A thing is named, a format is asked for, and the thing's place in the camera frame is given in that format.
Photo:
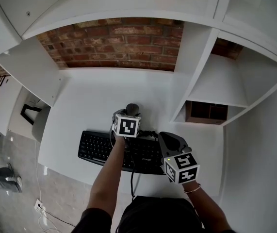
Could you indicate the black keyboard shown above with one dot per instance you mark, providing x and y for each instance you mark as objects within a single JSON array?
[{"x": 94, "y": 147}]

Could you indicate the white side table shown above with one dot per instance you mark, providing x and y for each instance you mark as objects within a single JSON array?
[{"x": 4, "y": 101}]

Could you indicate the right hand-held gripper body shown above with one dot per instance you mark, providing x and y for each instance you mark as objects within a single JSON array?
[{"x": 182, "y": 167}]

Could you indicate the person's right forearm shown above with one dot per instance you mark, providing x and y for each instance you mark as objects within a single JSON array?
[{"x": 206, "y": 207}]

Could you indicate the small dark-framed panel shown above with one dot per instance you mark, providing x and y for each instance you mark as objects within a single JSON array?
[{"x": 0, "y": 81}]

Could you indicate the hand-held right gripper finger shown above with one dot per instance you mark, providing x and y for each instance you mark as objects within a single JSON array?
[
  {"x": 166, "y": 147},
  {"x": 178, "y": 142}
]

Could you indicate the person's black shirt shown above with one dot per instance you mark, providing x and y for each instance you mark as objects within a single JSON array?
[{"x": 160, "y": 215}]

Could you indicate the grey computer mouse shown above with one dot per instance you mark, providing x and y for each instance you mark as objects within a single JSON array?
[{"x": 132, "y": 108}]

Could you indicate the white hutch shelf unit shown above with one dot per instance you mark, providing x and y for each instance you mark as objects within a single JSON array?
[{"x": 128, "y": 4}]

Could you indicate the white desk with drawers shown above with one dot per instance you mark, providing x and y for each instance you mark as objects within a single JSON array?
[{"x": 92, "y": 98}]

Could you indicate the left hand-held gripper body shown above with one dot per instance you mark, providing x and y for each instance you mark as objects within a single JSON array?
[{"x": 127, "y": 126}]

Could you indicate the wooden organizer box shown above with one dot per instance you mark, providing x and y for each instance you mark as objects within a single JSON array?
[{"x": 206, "y": 111}]

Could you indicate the grey chair black frame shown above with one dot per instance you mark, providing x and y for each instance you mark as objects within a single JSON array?
[{"x": 42, "y": 125}]

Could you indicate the person's left forearm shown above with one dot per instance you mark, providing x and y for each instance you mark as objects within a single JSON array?
[{"x": 106, "y": 178}]

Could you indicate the white power strip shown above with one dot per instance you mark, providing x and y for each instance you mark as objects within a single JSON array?
[{"x": 38, "y": 205}]

